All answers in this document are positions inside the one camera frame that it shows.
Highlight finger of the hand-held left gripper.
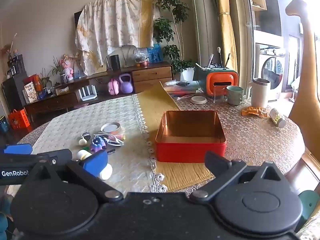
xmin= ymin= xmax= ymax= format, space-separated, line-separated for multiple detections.
xmin=3 ymin=143 xmax=34 ymax=155
xmin=0 ymin=149 xmax=72 ymax=167

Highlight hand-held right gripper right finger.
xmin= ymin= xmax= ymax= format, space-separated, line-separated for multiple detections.
xmin=189 ymin=151 xmax=288 ymax=202

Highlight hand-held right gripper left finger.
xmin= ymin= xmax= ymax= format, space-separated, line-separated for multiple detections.
xmin=25 ymin=150 xmax=123 ymax=202

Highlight white sunscreen bottle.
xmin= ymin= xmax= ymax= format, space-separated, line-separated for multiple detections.
xmin=77 ymin=149 xmax=113 ymax=180

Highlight purple rubber toy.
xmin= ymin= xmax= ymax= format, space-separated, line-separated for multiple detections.
xmin=90 ymin=135 xmax=107 ymax=153

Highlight white sunglasses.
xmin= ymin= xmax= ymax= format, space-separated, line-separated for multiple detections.
xmin=96 ymin=132 xmax=125 ymax=146

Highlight red tin box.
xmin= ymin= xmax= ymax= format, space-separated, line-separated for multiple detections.
xmin=154 ymin=110 xmax=227 ymax=163

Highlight metal jar lid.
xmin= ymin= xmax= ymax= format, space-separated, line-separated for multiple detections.
xmin=101 ymin=122 xmax=123 ymax=136

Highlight teal bucket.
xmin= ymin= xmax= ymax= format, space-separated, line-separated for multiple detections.
xmin=0 ymin=116 xmax=10 ymax=133

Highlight orange gift bag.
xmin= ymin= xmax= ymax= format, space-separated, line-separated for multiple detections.
xmin=8 ymin=109 xmax=30 ymax=130

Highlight quilted cream table mat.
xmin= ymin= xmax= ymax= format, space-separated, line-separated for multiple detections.
xmin=32 ymin=94 xmax=166 ymax=196

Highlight black cabinet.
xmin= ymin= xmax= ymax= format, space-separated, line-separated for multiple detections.
xmin=2 ymin=71 xmax=28 ymax=111

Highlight white snack box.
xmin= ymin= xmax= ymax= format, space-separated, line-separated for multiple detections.
xmin=24 ymin=81 xmax=38 ymax=104

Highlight orange snack wrapper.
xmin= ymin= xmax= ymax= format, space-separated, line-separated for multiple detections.
xmin=241 ymin=106 xmax=271 ymax=118

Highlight green mug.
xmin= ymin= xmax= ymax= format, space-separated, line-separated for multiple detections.
xmin=226 ymin=85 xmax=245 ymax=106

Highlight clear glass cup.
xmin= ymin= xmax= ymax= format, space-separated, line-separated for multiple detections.
xmin=213 ymin=85 xmax=228 ymax=104

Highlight white router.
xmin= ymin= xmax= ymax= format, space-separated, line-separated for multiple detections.
xmin=78 ymin=85 xmax=98 ymax=102

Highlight orange package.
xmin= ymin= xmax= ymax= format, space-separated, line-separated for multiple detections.
xmin=30 ymin=74 xmax=43 ymax=92

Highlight clear jar with yellow contents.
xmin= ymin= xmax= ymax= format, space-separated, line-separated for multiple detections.
xmin=269 ymin=108 xmax=287 ymax=129

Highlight small leafy plant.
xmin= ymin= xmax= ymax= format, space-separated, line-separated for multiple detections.
xmin=41 ymin=68 xmax=52 ymax=88

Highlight pink toy case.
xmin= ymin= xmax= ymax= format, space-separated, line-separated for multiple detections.
xmin=107 ymin=78 xmax=120 ymax=96

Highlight stack of books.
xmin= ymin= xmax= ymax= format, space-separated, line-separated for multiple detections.
xmin=164 ymin=80 xmax=201 ymax=96

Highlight white tumbler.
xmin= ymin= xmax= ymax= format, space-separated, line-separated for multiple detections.
xmin=248 ymin=78 xmax=271 ymax=108

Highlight purple kettlebell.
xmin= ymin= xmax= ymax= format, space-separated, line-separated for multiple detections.
xmin=119 ymin=73 xmax=134 ymax=94

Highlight potted orchid plant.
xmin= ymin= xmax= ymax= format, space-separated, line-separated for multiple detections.
xmin=49 ymin=56 xmax=68 ymax=84

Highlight coffee machine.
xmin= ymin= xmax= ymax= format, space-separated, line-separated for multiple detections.
xmin=7 ymin=54 xmax=25 ymax=76

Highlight yellow placemat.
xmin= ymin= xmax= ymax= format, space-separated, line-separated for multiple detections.
xmin=136 ymin=81 xmax=214 ymax=192

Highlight pink plush doll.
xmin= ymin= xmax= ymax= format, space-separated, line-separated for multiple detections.
xmin=61 ymin=54 xmax=75 ymax=81

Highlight wooden TV cabinet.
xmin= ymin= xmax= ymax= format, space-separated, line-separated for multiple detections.
xmin=24 ymin=61 xmax=174 ymax=116

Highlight black speaker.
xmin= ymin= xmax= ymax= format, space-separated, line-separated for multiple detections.
xmin=110 ymin=54 xmax=121 ymax=71

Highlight teal chair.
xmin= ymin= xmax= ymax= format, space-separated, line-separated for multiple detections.
xmin=298 ymin=190 xmax=320 ymax=226

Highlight washing machine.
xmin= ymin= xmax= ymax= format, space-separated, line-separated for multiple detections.
xmin=254 ymin=42 xmax=286 ymax=101

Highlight white handbag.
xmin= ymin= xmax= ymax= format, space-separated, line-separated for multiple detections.
xmin=117 ymin=45 xmax=138 ymax=68

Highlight clear plastic bag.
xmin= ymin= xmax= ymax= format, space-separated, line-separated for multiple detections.
xmin=134 ymin=47 xmax=151 ymax=67

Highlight giraffe toy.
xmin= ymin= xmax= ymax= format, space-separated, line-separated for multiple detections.
xmin=285 ymin=0 xmax=320 ymax=161

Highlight yellow curtain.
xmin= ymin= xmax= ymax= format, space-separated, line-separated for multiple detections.
xmin=216 ymin=0 xmax=238 ymax=73

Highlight floral cloth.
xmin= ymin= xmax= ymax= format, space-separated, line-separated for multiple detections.
xmin=75 ymin=0 xmax=160 ymax=76

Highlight standing air conditioner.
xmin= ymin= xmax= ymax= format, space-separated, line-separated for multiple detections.
xmin=189 ymin=0 xmax=222 ymax=66

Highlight tall potted plant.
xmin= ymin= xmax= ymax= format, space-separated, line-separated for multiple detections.
xmin=153 ymin=0 xmax=196 ymax=82

